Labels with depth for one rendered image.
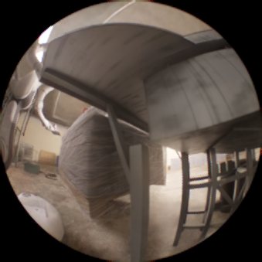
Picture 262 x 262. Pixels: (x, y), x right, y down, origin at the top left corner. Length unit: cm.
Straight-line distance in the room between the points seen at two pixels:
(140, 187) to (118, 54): 39
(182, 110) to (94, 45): 31
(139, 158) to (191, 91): 21
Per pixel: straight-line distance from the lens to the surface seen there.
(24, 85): 77
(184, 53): 37
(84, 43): 35
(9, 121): 73
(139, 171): 23
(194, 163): 768
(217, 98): 22
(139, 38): 32
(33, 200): 94
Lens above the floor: 76
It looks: 21 degrees up
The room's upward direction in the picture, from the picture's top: 1 degrees counter-clockwise
